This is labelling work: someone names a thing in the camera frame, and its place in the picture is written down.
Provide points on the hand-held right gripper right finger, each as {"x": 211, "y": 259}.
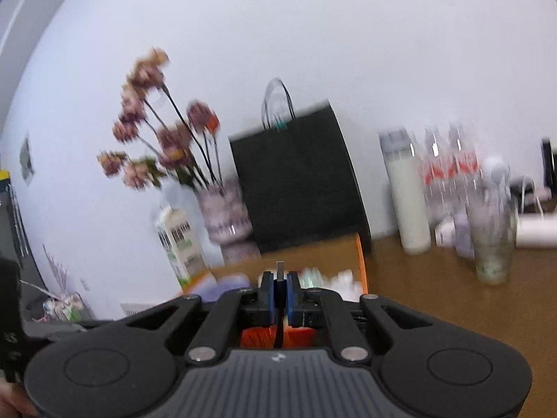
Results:
{"x": 293, "y": 300}

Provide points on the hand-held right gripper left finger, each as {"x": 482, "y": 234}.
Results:
{"x": 267, "y": 300}

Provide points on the orange cardboard box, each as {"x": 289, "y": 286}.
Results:
{"x": 313, "y": 257}

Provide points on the wooden desktop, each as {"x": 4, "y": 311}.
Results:
{"x": 435, "y": 296}

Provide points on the white iridescent plastic bag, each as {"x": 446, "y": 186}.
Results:
{"x": 311, "y": 276}

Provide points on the purple glitter cloth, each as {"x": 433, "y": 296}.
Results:
{"x": 230, "y": 285}

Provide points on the crumpled white tissue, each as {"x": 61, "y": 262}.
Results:
{"x": 346, "y": 285}

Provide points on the patterned gift bag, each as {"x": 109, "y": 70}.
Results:
{"x": 65, "y": 305}

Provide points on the purple ribbed vase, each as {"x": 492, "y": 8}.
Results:
{"x": 226, "y": 213}

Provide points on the green white milk carton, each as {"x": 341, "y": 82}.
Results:
{"x": 182, "y": 244}

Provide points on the black paper bag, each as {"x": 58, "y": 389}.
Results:
{"x": 296, "y": 183}

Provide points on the white thermos bottle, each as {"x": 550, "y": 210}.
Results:
{"x": 409, "y": 204}

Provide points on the lavender container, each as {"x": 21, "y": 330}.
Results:
{"x": 463, "y": 235}

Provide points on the dried pink flowers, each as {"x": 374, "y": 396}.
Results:
{"x": 174, "y": 139}

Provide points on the red label water bottle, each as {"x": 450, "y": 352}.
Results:
{"x": 463, "y": 161}
{"x": 435, "y": 174}

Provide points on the clear glass cup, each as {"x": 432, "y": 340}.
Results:
{"x": 491, "y": 248}

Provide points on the white round gadget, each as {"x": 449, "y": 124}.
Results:
{"x": 496, "y": 172}

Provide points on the white roll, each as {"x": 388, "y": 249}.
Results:
{"x": 537, "y": 230}

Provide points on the black plug adapter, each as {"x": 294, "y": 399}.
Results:
{"x": 550, "y": 165}

